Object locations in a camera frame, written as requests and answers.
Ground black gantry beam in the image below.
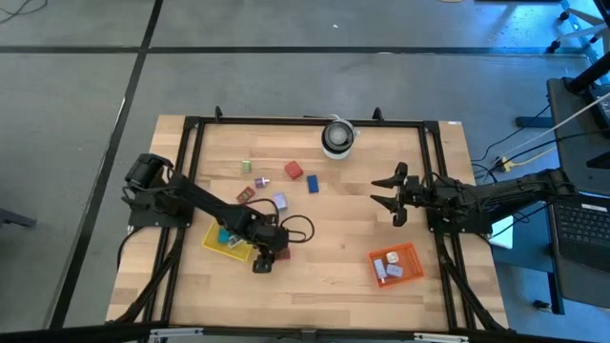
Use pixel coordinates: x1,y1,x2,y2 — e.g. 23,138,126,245
0,321,610,343

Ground black standing desk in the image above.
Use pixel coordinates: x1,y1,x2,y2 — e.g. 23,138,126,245
490,50,610,315

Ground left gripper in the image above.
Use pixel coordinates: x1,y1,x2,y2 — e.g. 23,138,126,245
245,216,292,275

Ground yellow power plug with cable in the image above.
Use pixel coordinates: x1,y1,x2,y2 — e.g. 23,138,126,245
495,146,558,173

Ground yellow plastic basket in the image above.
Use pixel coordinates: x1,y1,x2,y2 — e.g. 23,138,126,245
201,219,256,264

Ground white thin rod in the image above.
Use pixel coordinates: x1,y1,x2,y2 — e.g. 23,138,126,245
504,91,610,158

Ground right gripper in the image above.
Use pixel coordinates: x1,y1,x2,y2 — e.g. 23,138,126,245
370,161,433,229

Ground silver extrusion bar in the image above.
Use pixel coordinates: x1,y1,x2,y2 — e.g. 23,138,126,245
413,332,471,343
149,327,205,341

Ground orange plastic basket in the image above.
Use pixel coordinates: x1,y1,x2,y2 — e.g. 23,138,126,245
367,241,425,290

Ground dark grey floor foot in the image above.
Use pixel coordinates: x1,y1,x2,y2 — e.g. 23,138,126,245
0,207,38,231

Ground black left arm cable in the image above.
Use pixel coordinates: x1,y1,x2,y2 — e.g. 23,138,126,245
245,196,315,245

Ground black laptop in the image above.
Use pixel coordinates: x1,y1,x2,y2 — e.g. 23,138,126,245
544,188,610,276

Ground black aluminium table frame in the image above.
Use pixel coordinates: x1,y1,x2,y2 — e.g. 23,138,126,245
107,105,509,334

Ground white chair base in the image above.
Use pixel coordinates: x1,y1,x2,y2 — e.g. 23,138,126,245
546,0,610,54

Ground white floor sheet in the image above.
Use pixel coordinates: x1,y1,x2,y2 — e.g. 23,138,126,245
489,214,516,251

